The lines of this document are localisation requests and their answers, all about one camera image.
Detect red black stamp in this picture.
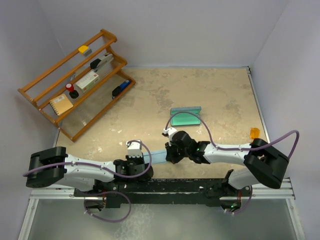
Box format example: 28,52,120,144
65,83,79,99

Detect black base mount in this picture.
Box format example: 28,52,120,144
74,178,252,210

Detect white green box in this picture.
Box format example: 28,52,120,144
75,70,100,92

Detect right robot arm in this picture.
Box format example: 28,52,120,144
162,127,289,196

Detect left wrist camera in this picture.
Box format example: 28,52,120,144
126,139,143,158

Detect yellow grey eraser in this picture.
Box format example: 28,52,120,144
78,45,92,57

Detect metal binder clip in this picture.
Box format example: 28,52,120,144
70,72,76,81

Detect orange sunglasses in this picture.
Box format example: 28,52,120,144
249,127,261,139

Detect grey glasses case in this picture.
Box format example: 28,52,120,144
170,106,202,127

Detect blue cleaning cloth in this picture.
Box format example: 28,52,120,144
143,150,167,164

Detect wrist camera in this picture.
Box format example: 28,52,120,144
126,139,143,158
162,127,178,142

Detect brown spiral notebook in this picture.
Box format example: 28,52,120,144
49,93,73,116

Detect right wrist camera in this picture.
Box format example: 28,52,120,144
162,127,178,142

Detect wooden shelf rack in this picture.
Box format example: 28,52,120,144
18,29,136,142

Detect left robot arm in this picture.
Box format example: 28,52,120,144
23,146,154,196

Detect black white stapler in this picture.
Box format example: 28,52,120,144
90,53,114,70

